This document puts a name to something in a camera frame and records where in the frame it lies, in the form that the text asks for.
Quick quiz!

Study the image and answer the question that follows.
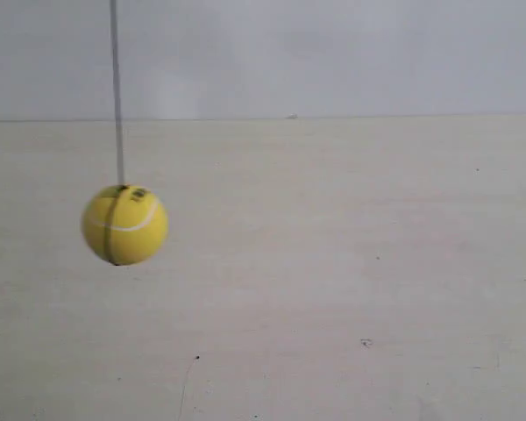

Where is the yellow tennis ball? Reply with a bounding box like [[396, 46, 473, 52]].
[[81, 184, 168, 266]]

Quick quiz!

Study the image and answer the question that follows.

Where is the black hanging string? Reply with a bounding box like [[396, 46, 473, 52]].
[[109, 0, 127, 187]]

